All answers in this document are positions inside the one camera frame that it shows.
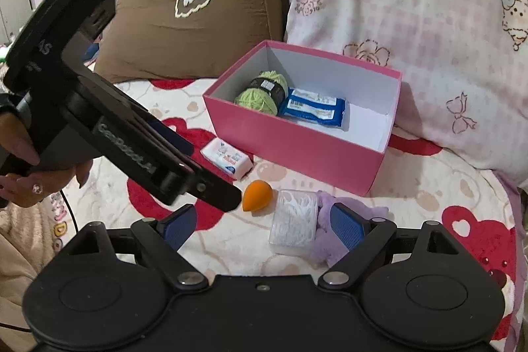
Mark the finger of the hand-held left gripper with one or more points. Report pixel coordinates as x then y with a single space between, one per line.
214 193
169 135

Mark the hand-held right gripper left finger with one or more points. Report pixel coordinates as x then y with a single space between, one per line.
181 226

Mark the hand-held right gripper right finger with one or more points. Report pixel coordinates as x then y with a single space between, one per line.
346 228

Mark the purple plush toy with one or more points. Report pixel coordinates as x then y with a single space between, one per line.
326 240

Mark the white tissue pack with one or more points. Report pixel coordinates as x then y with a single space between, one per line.
227 158

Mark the orange makeup sponge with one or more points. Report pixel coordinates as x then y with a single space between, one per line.
255 197

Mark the clear floss pick box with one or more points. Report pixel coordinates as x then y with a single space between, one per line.
295 222

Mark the pink cardboard box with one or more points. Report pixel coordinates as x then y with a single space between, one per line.
288 154

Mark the green yarn ball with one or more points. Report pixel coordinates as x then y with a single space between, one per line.
258 98

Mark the blue wet wipes pack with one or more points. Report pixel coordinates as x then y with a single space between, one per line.
313 108

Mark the person's left hand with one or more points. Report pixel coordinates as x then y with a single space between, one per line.
20 189

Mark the brown pillow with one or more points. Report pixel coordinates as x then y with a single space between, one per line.
165 42

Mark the beige fuzzy cloth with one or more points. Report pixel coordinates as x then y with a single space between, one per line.
16 261

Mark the pink checked pillow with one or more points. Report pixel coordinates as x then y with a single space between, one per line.
412 26

